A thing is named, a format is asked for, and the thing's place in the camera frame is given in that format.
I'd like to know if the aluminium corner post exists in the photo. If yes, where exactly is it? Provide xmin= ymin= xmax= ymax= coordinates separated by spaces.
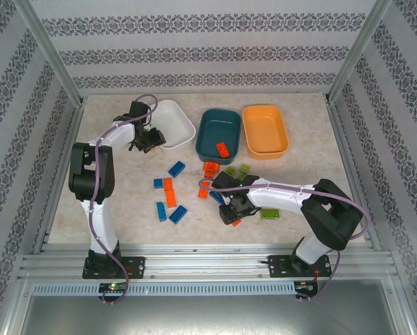
xmin=12 ymin=0 xmax=87 ymax=105
xmin=325 ymin=0 xmax=403 ymax=104

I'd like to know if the white plastic container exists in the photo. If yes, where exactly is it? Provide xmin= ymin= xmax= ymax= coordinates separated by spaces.
xmin=147 ymin=99 xmax=196 ymax=151

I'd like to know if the aluminium side rail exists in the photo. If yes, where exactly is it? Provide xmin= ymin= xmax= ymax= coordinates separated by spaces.
xmin=325 ymin=97 xmax=383 ymax=252
xmin=31 ymin=99 xmax=89 ymax=255

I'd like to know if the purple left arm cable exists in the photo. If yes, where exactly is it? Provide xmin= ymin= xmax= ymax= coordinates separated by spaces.
xmin=89 ymin=94 xmax=160 ymax=308

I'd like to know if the teal plastic container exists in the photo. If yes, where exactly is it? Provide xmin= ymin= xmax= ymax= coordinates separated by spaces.
xmin=194 ymin=107 xmax=243 ymax=166

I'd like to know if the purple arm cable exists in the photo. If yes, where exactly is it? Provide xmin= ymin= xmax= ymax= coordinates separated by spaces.
xmin=197 ymin=178 xmax=372 ymax=303
xmin=89 ymin=94 xmax=160 ymax=308

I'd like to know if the slotted grey cable duct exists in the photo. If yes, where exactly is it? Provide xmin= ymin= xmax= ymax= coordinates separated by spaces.
xmin=31 ymin=281 xmax=297 ymax=297

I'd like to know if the grey metal front panel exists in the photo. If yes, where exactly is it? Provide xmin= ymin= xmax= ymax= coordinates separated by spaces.
xmin=5 ymin=275 xmax=414 ymax=335

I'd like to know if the black controller board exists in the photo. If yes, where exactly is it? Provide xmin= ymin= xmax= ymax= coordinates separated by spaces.
xmin=98 ymin=282 xmax=129 ymax=294
xmin=294 ymin=279 xmax=320 ymax=293

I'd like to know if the yellow-orange plastic container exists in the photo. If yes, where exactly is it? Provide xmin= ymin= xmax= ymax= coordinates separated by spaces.
xmin=242 ymin=104 xmax=291 ymax=161

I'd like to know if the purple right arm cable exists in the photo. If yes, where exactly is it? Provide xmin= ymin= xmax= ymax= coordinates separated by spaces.
xmin=197 ymin=178 xmax=372 ymax=303

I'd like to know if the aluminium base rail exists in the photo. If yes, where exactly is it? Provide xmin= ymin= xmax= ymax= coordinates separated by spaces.
xmin=17 ymin=243 xmax=395 ymax=280

